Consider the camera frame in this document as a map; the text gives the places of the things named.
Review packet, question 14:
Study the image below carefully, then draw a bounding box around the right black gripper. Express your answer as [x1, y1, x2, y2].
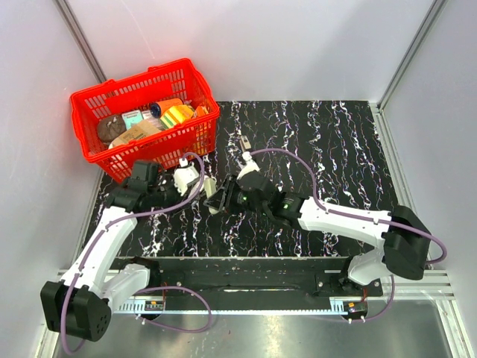
[205, 175, 270, 216]

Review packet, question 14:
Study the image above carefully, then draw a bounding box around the beige stapler top cover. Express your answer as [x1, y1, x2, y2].
[203, 178, 218, 215]

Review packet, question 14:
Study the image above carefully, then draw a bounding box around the stapler base with black magazine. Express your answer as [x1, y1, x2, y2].
[240, 136, 251, 151]

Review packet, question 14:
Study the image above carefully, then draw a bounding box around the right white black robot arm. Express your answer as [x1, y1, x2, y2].
[204, 175, 430, 295]

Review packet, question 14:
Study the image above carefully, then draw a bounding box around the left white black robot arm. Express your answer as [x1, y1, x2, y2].
[40, 160, 197, 342]

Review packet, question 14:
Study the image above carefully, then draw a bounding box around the brown paper package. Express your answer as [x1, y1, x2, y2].
[108, 120, 161, 149]

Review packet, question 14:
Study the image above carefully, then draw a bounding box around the yellow green sponge pack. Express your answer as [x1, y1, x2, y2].
[160, 104, 195, 129]

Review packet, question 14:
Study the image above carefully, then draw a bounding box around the red plastic shopping basket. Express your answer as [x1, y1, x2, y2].
[70, 58, 220, 183]

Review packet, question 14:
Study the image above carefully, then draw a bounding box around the pink white small box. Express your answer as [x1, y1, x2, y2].
[142, 110, 164, 131]

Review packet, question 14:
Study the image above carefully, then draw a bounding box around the teal white small box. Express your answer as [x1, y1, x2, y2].
[121, 110, 143, 130]

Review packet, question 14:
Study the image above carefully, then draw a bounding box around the orange can with blue lid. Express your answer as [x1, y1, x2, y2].
[149, 98, 183, 118]

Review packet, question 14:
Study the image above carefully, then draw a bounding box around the brown round cookie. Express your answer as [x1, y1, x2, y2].
[97, 115, 126, 145]

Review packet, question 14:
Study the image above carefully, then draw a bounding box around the orange snack packet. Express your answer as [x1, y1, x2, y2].
[193, 105, 209, 119]

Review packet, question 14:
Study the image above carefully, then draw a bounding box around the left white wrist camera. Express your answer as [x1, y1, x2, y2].
[173, 158, 199, 196]

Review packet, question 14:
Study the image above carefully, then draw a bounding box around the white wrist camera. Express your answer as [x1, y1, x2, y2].
[238, 151, 260, 180]
[173, 158, 199, 196]

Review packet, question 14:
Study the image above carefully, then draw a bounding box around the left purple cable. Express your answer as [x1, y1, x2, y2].
[59, 151, 206, 354]

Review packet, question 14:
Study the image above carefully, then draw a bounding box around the purple cable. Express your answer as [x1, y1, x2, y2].
[59, 151, 206, 354]
[245, 148, 447, 322]

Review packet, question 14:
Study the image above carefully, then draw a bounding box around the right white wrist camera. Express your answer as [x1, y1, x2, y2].
[238, 151, 260, 180]

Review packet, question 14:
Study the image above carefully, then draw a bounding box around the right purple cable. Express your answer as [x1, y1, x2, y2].
[245, 148, 447, 322]

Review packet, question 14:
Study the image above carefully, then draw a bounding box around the aluminium frame rail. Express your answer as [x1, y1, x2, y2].
[394, 270, 455, 301]

